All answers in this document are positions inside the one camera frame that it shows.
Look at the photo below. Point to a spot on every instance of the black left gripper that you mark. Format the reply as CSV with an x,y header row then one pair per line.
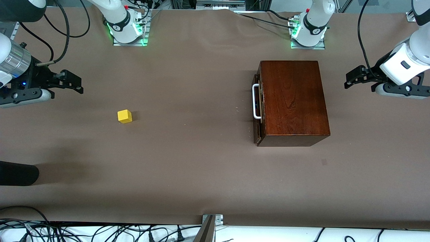
x,y
375,72

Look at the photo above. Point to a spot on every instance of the silver corner bracket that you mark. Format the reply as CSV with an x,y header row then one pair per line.
x,y
410,16

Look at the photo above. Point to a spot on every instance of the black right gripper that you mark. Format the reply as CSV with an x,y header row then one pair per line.
x,y
36,78

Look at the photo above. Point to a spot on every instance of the brown table cover sheet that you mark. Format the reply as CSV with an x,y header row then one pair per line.
x,y
188,161

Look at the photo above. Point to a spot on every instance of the yellow cube block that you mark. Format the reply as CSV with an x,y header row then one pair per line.
x,y
124,116

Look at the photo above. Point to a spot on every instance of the dark metal beam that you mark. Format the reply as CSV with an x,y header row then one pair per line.
x,y
205,233

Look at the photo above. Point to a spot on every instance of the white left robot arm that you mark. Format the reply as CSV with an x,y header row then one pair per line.
x,y
315,23

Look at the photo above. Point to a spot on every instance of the black cylindrical object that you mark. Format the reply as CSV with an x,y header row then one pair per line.
x,y
16,173

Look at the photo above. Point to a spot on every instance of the silver table edge bracket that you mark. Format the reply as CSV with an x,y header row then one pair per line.
x,y
217,219

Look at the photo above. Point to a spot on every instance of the aluminium table edge rail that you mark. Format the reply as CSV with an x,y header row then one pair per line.
x,y
14,33

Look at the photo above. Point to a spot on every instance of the dark brown wooden cabinet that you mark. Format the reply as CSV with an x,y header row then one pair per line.
x,y
292,97

